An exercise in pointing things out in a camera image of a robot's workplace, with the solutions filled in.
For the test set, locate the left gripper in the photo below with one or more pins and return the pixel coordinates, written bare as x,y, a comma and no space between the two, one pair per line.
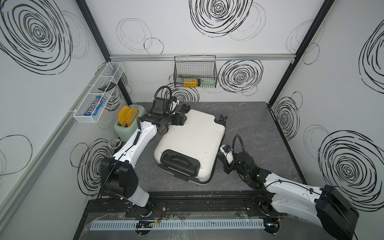
179,119

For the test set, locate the yellow toast slice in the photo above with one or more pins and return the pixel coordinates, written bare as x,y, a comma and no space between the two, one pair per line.
131,116
122,115

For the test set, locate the white hard-shell suitcase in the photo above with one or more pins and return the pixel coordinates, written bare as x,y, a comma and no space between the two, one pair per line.
189,152

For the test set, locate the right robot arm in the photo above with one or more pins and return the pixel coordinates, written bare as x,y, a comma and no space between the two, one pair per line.
325,207

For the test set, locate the black remote control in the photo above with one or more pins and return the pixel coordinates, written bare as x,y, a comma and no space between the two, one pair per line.
107,87

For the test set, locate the mint green toaster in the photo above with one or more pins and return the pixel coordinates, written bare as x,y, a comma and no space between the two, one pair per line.
126,132

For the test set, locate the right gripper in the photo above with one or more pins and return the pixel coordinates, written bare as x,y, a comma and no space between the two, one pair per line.
225,162

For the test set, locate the white slotted cable duct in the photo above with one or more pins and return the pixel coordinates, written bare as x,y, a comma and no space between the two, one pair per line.
215,224

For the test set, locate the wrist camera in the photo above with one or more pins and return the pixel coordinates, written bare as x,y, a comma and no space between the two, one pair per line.
174,104
226,154

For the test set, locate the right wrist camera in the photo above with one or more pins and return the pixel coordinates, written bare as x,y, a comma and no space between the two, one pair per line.
226,154

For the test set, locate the blue candy packet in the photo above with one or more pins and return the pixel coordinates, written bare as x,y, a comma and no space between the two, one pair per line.
96,104

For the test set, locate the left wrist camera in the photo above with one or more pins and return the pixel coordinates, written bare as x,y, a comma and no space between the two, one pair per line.
174,104

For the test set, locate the yellow toast slice left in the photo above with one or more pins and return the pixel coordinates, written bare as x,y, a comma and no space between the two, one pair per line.
122,115

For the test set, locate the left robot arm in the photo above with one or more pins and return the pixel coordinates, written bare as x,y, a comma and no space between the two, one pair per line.
118,174

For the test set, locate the yellow toast slice right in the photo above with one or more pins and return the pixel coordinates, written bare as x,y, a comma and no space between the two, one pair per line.
131,116

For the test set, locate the black wire wall basket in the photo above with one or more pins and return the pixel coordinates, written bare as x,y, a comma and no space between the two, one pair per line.
194,66

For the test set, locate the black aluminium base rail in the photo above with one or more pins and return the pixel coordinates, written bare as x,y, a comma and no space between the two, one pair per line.
164,204

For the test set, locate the green item in basket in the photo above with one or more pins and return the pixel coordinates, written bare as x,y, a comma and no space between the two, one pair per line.
208,82

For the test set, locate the yellow sponge in basket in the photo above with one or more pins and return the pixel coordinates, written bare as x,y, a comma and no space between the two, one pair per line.
191,82

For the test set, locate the white wire wall shelf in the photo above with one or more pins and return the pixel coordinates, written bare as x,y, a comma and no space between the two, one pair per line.
107,73

